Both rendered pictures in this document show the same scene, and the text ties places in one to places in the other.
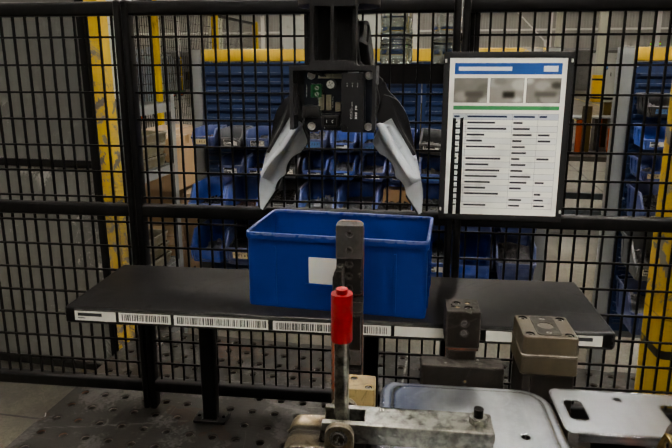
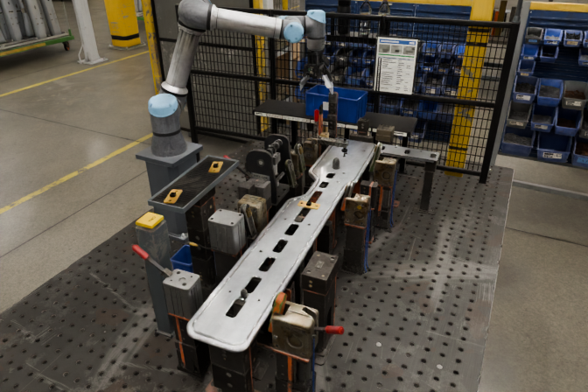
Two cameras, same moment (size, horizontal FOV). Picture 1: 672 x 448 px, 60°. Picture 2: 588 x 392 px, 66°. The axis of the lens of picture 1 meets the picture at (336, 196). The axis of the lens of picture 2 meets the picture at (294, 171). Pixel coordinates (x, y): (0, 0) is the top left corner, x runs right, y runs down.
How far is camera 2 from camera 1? 153 cm
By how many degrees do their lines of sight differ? 21
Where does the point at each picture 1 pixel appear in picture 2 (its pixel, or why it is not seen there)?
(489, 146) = (389, 68)
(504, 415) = (362, 146)
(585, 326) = (403, 129)
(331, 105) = (311, 73)
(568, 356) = (388, 136)
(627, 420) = (393, 150)
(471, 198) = (383, 86)
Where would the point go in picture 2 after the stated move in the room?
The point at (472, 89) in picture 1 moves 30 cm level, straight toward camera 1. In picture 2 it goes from (385, 48) to (364, 60)
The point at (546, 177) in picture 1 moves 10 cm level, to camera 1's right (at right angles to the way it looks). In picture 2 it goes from (409, 80) to (428, 81)
